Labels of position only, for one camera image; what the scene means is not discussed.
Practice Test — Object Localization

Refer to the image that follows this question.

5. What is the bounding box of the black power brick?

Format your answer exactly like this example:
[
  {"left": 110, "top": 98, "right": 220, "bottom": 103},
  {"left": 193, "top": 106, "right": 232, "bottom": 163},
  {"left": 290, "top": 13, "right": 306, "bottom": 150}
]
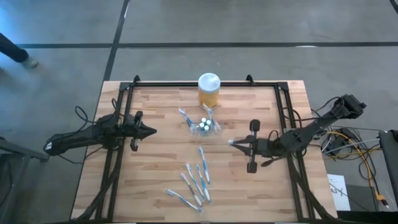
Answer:
[{"left": 328, "top": 135, "right": 346, "bottom": 150}]

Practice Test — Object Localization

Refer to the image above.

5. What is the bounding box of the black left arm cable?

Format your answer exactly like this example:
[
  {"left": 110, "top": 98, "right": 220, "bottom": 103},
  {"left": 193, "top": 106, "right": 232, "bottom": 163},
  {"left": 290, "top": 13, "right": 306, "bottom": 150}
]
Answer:
[{"left": 74, "top": 98, "right": 125, "bottom": 125}]

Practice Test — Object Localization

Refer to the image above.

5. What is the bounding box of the clear acrylic organizer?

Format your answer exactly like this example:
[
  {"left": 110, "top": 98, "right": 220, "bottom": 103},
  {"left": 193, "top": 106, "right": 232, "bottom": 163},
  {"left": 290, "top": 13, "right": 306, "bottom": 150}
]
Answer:
[{"left": 188, "top": 115, "right": 222, "bottom": 137}]

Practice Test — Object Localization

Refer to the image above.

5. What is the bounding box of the dark grey cart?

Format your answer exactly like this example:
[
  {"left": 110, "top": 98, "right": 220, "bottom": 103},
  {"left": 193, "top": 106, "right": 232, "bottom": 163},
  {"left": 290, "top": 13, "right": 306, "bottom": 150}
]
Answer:
[{"left": 377, "top": 129, "right": 398, "bottom": 200}]

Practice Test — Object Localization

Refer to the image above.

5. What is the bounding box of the white floor cable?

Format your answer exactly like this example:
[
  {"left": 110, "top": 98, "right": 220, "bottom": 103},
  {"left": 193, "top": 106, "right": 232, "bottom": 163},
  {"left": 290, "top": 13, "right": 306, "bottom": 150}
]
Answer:
[{"left": 323, "top": 138, "right": 380, "bottom": 155}]

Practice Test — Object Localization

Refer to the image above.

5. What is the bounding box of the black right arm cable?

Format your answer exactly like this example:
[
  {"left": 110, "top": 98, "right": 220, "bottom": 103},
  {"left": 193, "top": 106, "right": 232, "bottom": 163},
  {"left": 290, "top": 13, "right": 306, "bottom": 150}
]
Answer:
[{"left": 281, "top": 96, "right": 343, "bottom": 125}]

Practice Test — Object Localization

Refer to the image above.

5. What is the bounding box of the white paper sheet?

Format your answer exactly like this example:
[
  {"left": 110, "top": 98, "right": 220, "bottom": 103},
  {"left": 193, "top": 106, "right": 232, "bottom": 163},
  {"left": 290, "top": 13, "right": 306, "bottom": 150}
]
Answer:
[{"left": 326, "top": 173, "right": 351, "bottom": 212}]

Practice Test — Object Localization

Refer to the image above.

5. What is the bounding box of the black metal rig frame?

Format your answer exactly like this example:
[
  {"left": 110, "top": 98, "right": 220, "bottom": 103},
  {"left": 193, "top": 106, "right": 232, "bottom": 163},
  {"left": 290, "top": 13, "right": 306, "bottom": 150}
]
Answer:
[{"left": 70, "top": 73, "right": 340, "bottom": 223}]

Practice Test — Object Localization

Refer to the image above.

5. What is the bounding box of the dark metal table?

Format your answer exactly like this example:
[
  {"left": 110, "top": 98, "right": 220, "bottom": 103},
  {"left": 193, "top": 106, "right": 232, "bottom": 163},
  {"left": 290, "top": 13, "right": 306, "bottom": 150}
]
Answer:
[{"left": 0, "top": 136, "right": 50, "bottom": 224}]

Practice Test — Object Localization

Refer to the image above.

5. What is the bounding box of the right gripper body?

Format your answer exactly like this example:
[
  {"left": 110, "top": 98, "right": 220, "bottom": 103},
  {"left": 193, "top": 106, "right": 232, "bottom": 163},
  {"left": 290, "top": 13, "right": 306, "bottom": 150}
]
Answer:
[{"left": 247, "top": 119, "right": 276, "bottom": 174}]

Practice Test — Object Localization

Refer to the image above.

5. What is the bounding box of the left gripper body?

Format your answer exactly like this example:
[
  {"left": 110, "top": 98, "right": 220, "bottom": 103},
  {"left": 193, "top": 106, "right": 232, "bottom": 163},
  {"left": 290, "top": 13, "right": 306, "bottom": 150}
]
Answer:
[{"left": 121, "top": 111, "right": 147, "bottom": 152}]

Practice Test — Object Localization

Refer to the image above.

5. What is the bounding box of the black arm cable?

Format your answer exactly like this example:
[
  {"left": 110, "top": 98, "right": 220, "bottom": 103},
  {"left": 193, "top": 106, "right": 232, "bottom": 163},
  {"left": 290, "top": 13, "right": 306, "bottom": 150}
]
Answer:
[
  {"left": 281, "top": 96, "right": 343, "bottom": 125},
  {"left": 74, "top": 98, "right": 125, "bottom": 125}
]

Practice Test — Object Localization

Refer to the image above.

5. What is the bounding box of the purple white toothbrush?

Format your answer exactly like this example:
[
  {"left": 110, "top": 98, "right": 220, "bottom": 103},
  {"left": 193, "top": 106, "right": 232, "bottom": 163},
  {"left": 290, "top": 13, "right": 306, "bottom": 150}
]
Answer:
[
  {"left": 179, "top": 172, "right": 203, "bottom": 208},
  {"left": 178, "top": 107, "right": 192, "bottom": 128}
]

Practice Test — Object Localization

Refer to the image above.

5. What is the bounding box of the yellow floor cable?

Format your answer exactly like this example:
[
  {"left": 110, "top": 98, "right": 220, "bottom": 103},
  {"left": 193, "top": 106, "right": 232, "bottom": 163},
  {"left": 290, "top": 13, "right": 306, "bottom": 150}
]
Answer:
[{"left": 328, "top": 131, "right": 389, "bottom": 208}]

